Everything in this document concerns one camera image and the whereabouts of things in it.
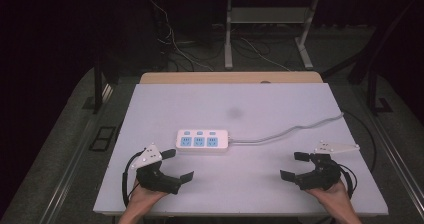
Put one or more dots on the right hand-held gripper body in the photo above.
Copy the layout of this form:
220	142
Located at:
321	177

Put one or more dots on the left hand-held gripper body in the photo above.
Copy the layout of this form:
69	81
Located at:
154	177

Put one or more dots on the white power strip blue sockets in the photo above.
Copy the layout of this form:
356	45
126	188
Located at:
202	140

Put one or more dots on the person's right hand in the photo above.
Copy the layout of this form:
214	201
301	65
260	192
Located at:
331	197

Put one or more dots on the person's left hand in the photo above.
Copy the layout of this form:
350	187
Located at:
143	197

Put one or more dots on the black floor socket plate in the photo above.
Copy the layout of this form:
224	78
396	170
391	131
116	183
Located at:
103	138

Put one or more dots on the black metal stand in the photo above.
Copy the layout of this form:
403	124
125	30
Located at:
372	90

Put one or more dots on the wooden table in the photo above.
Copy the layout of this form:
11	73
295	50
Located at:
230	77

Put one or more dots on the metal floor rail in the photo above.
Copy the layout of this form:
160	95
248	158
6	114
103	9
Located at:
78	157
393	157

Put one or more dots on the black metal post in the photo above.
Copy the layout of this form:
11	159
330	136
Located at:
98	90

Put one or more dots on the white metal desk frame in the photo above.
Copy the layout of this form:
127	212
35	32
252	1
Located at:
228	50

